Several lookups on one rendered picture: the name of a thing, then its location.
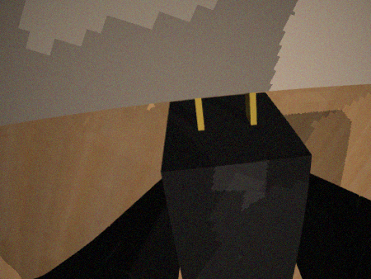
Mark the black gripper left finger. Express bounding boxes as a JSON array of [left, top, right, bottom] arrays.
[[36, 179, 180, 279]]

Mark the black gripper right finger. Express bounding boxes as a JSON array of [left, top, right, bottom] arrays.
[[296, 173, 371, 279]]

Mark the black two-prong plug charger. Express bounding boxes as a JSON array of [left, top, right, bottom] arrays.
[[160, 92, 312, 279]]

